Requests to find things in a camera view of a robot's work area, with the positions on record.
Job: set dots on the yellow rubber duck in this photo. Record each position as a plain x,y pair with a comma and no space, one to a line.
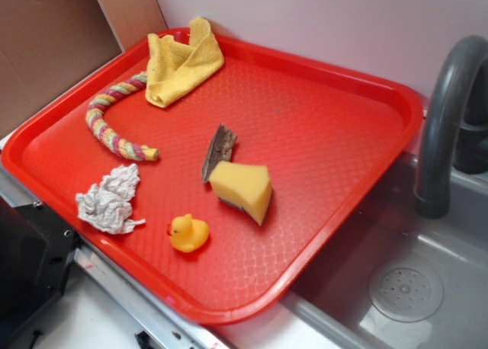
187,234

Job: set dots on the yellow sponge with dark base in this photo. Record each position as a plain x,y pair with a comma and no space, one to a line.
247,187

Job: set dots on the brown wood bark piece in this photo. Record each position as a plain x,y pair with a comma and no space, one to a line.
220,149

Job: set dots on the red plastic tray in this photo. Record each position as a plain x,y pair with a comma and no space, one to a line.
326,135

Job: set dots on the yellow microfibre cloth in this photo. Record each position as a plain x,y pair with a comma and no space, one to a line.
175,69

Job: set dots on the crumpled white paper towel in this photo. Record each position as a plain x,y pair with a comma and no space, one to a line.
107,206

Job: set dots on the grey plastic sink basin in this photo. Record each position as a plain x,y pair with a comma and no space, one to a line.
332,292

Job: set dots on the round sink drain cover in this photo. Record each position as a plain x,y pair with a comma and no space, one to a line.
405,291

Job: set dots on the grey plastic faucet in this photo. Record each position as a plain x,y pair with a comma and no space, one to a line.
455,131

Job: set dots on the brown cardboard panel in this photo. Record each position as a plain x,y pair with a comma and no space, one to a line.
48,46

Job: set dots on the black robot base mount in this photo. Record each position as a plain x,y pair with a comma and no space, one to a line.
37,249

